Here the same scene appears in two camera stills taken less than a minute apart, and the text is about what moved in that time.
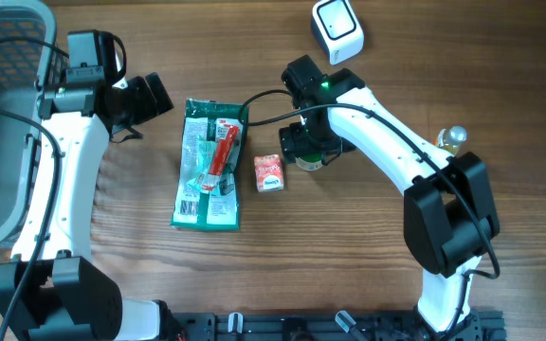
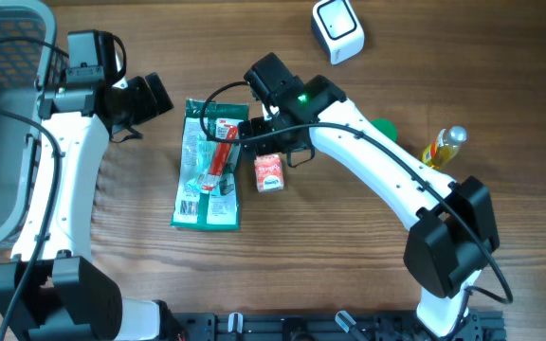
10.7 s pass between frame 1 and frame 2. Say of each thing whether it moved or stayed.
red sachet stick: stayed
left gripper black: stayed
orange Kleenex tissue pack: stayed
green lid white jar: moved
